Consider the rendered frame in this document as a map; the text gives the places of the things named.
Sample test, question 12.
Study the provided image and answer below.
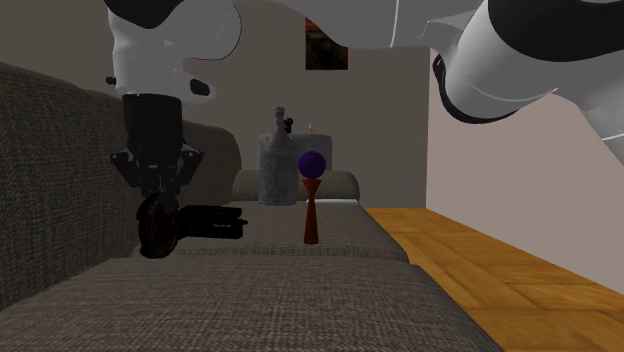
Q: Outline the black camera with red ring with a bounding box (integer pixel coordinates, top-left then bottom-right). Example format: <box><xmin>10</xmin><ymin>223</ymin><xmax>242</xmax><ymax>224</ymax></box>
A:
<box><xmin>135</xmin><ymin>191</ymin><xmax>249</xmax><ymax>260</ymax></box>

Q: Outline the dark red wall picture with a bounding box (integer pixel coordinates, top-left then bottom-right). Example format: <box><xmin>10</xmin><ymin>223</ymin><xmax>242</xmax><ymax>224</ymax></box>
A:
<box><xmin>304</xmin><ymin>17</ymin><xmax>349</xmax><ymax>71</ymax></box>

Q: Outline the grey fabric sofa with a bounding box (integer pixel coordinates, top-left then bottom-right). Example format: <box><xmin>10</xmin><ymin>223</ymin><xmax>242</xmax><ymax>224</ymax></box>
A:
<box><xmin>0</xmin><ymin>61</ymin><xmax>506</xmax><ymax>352</ymax></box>

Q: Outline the grey round side table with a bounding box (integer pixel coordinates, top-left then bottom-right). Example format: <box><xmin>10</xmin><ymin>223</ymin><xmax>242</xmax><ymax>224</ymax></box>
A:
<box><xmin>281</xmin><ymin>116</ymin><xmax>334</xmax><ymax>172</ymax></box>

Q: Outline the red stand with purple ball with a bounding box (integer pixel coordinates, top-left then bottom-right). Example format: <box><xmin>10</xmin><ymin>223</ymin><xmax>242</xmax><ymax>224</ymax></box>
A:
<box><xmin>297</xmin><ymin>150</ymin><xmax>328</xmax><ymax>246</ymax></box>

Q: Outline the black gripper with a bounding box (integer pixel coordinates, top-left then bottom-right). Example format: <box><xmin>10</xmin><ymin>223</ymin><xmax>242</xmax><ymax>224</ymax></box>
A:
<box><xmin>110</xmin><ymin>93</ymin><xmax>204</xmax><ymax>212</ymax></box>

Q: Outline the grey cone-necked bottle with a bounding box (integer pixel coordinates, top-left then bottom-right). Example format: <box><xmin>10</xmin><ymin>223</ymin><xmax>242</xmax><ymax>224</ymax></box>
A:
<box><xmin>257</xmin><ymin>106</ymin><xmax>300</xmax><ymax>207</ymax></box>

